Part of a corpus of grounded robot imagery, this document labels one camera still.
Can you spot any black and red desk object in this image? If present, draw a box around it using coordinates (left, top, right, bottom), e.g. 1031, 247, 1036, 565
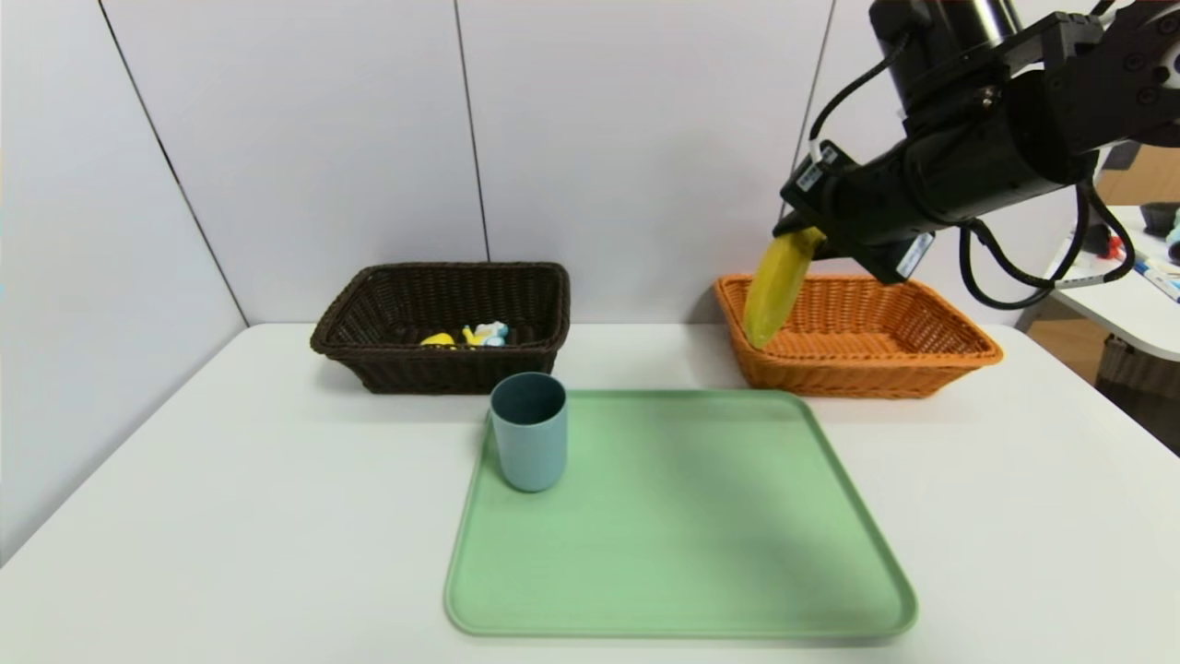
1083, 221, 1124, 262

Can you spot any orange wicker basket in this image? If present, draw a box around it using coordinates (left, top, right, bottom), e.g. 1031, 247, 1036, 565
714, 274, 1003, 399

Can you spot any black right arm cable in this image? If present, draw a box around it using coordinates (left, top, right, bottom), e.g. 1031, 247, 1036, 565
957, 180, 1137, 312

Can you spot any yellow duck toy car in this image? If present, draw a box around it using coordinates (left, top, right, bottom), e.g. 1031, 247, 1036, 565
421, 320, 511, 350

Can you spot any wooden shelf cabinet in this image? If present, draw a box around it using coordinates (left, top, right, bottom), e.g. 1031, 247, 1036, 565
1095, 143, 1180, 208

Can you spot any yellow banana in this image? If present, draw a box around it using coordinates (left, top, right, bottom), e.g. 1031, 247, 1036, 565
743, 227, 828, 350

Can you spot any blue and white marker pen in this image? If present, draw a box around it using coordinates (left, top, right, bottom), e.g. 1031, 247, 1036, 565
1130, 260, 1180, 304

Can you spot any white side table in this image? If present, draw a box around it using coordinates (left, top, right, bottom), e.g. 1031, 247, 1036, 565
1039, 205, 1180, 362

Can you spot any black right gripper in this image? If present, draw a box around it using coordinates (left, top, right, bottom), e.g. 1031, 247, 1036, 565
772, 139, 936, 285

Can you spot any light green plastic tray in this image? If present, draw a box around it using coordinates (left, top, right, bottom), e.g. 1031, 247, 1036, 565
444, 388, 918, 638

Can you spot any blue-grey plastic cup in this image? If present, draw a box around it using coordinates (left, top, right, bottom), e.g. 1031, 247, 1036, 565
490, 372, 569, 493

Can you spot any dark brown wicker basket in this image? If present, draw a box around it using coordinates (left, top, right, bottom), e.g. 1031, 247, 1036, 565
311, 262, 572, 396

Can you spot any dark grey bin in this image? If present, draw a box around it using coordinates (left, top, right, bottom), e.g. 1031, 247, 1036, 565
1095, 336, 1180, 458

